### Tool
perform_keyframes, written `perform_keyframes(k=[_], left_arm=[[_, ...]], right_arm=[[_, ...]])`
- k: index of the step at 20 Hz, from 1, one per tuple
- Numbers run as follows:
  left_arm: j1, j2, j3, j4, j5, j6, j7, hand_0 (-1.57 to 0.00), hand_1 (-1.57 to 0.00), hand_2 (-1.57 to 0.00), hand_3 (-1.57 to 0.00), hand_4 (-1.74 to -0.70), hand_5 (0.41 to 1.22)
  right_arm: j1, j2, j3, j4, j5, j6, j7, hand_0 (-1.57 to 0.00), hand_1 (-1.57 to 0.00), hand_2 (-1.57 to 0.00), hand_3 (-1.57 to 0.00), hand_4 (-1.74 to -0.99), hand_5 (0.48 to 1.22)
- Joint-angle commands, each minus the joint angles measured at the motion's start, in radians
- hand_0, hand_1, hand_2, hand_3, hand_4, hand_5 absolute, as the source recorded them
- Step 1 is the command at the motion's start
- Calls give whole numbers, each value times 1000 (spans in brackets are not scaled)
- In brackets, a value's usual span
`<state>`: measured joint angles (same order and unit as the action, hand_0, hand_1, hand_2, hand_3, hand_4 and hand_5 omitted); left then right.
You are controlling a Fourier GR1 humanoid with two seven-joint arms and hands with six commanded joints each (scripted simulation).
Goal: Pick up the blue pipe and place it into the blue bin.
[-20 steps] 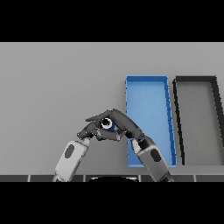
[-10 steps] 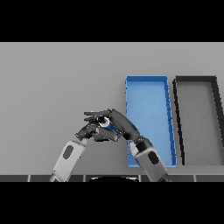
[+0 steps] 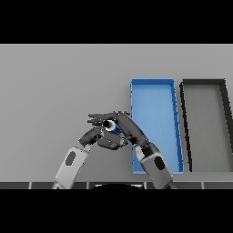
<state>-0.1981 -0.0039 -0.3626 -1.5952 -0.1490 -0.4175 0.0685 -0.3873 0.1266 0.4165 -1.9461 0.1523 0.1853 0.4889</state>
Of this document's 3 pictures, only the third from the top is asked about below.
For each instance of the blue pipe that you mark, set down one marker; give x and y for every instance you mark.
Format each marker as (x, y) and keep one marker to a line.
(111, 126)

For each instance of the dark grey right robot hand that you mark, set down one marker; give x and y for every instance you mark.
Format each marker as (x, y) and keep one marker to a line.
(130, 129)

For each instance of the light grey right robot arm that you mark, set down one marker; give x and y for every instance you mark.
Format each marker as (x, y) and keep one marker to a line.
(154, 165)

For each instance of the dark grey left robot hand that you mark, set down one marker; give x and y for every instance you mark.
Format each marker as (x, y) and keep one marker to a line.
(91, 137)

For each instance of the blue bin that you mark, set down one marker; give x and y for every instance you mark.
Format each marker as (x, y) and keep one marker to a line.
(154, 121)

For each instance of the dark grey bin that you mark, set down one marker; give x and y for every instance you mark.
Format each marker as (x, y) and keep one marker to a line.
(207, 124)

